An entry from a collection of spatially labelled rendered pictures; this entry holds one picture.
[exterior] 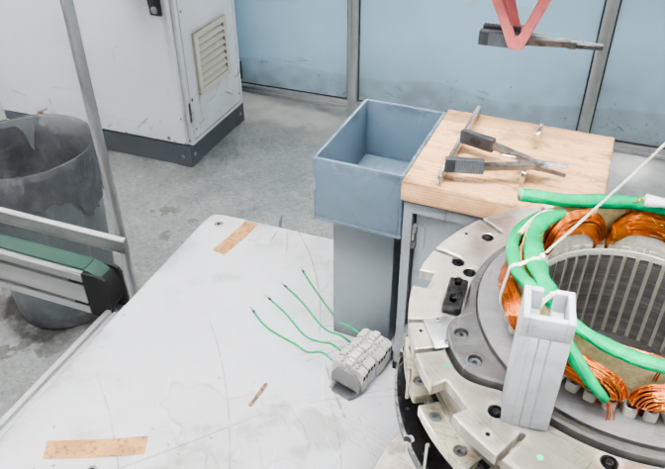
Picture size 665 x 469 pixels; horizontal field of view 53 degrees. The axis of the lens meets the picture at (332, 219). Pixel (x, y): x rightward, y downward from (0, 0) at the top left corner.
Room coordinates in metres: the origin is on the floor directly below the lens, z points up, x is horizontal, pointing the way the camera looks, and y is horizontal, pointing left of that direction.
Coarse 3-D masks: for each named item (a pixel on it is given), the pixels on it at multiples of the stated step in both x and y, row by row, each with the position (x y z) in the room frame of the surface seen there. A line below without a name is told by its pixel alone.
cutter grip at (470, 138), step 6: (462, 132) 0.65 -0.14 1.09; (468, 132) 0.65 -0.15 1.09; (474, 132) 0.65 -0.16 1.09; (462, 138) 0.65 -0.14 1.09; (468, 138) 0.65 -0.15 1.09; (474, 138) 0.64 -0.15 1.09; (480, 138) 0.64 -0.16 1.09; (486, 138) 0.64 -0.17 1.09; (492, 138) 0.64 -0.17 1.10; (468, 144) 0.65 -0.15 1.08; (474, 144) 0.64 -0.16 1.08; (480, 144) 0.64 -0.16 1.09; (486, 144) 0.63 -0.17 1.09; (492, 144) 0.63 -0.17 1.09; (486, 150) 0.63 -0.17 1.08; (492, 150) 0.63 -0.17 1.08
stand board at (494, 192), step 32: (448, 128) 0.72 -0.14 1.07; (480, 128) 0.72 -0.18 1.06; (512, 128) 0.72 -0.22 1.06; (544, 128) 0.72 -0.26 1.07; (416, 160) 0.64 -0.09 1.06; (512, 160) 0.64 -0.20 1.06; (576, 160) 0.64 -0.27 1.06; (608, 160) 0.64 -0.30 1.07; (416, 192) 0.59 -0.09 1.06; (448, 192) 0.58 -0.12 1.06; (480, 192) 0.57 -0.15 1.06; (512, 192) 0.57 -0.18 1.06; (576, 192) 0.57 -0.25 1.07
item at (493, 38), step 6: (480, 30) 0.69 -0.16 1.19; (486, 30) 0.69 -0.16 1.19; (492, 30) 0.69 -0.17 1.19; (480, 36) 0.69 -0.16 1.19; (486, 36) 0.69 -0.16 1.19; (492, 36) 0.68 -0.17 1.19; (498, 36) 0.68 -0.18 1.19; (504, 36) 0.68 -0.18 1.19; (480, 42) 0.69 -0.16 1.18; (486, 42) 0.69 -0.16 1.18; (492, 42) 0.68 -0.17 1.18; (498, 42) 0.68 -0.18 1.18; (504, 42) 0.68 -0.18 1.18
